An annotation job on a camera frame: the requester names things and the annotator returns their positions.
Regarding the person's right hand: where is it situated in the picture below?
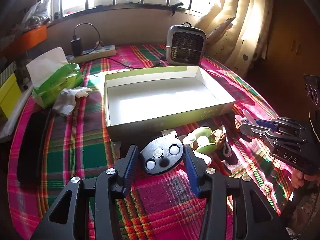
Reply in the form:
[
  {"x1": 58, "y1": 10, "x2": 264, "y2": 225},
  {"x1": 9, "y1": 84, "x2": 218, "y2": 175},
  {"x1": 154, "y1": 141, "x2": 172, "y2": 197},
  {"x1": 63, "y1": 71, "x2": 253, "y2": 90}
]
[{"x1": 291, "y1": 168, "x2": 320, "y2": 189}]

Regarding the brown walnut ball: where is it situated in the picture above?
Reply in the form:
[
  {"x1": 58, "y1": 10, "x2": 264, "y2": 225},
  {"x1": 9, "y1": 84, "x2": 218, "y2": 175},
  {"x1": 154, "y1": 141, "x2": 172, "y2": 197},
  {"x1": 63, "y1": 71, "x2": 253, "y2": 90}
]
[{"x1": 210, "y1": 129, "x2": 226, "y2": 150}]

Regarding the black bear-shaped device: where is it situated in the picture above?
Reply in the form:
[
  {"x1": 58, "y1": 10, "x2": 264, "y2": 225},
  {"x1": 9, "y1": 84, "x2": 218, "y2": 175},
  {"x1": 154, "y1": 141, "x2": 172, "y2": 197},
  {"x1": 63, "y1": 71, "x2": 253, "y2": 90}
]
[{"x1": 139, "y1": 135, "x2": 185, "y2": 176}]

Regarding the plaid red green bedsheet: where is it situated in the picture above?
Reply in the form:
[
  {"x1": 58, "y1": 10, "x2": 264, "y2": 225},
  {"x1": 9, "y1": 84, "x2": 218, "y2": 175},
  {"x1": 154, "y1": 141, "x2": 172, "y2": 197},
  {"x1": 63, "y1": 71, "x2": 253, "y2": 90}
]
[{"x1": 7, "y1": 44, "x2": 293, "y2": 239}]

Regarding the open green cardboard box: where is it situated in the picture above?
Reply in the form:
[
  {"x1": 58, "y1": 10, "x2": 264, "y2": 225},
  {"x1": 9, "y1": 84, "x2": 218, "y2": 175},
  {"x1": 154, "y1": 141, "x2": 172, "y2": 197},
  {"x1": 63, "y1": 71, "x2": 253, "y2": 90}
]
[{"x1": 104, "y1": 66, "x2": 235, "y2": 141}]

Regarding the crumpled white tissue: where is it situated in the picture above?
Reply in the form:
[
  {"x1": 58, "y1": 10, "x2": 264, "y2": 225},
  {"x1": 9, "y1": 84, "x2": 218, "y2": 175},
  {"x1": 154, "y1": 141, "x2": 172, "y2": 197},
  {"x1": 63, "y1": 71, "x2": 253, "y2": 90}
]
[{"x1": 53, "y1": 86, "x2": 92, "y2": 116}]

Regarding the cream heart pattern curtain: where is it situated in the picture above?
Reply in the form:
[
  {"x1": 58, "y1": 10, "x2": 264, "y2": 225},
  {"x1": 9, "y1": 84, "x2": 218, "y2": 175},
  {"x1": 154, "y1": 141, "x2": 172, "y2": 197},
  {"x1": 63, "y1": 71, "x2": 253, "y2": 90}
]
[{"x1": 195, "y1": 0, "x2": 273, "y2": 77}]

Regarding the grey portable fan heater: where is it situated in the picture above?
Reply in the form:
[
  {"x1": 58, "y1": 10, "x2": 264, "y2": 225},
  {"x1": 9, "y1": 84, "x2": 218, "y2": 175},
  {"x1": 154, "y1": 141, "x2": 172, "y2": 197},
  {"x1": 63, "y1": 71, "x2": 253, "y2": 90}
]
[{"x1": 165, "y1": 22, "x2": 207, "y2": 66}]

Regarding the green tissue pack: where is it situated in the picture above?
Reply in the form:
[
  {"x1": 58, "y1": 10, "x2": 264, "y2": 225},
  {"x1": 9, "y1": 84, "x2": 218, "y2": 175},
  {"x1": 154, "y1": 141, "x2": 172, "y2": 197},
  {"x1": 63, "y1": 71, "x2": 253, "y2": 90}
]
[{"x1": 27, "y1": 47, "x2": 83, "y2": 108}]

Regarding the white power strip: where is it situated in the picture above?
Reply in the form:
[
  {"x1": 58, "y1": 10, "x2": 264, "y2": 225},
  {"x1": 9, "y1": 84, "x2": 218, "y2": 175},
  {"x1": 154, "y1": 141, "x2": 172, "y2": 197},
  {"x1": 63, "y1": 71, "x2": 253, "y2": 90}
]
[{"x1": 66, "y1": 45, "x2": 116, "y2": 64}]

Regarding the yellow storage box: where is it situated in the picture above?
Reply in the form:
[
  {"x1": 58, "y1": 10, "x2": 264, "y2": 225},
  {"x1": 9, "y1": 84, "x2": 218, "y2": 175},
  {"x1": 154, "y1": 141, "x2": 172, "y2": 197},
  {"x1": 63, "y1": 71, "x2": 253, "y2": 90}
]
[{"x1": 0, "y1": 73, "x2": 22, "y2": 124}]

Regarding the orange box on shelf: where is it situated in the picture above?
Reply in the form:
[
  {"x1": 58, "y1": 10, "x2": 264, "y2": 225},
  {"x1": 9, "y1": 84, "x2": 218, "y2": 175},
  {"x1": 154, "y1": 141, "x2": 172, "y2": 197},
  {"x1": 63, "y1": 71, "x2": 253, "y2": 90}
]
[{"x1": 6, "y1": 25, "x2": 47, "y2": 57}]

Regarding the clear plastic bag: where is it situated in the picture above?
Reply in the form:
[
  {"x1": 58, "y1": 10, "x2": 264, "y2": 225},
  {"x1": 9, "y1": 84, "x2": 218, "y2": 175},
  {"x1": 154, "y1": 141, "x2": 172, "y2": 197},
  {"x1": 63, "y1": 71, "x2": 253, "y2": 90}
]
[{"x1": 21, "y1": 0, "x2": 51, "y2": 31}]

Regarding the white charging cable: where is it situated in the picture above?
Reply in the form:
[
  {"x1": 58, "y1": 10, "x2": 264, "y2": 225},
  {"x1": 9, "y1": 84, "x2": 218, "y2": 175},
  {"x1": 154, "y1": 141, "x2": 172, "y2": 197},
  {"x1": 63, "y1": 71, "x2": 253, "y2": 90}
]
[{"x1": 221, "y1": 125, "x2": 234, "y2": 158}]

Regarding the black charger adapter with cable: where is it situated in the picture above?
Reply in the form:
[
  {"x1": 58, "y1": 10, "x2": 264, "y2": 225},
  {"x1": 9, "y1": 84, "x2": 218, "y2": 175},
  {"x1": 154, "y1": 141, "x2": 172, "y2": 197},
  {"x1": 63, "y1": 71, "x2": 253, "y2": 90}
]
[{"x1": 71, "y1": 22, "x2": 101, "y2": 57}]

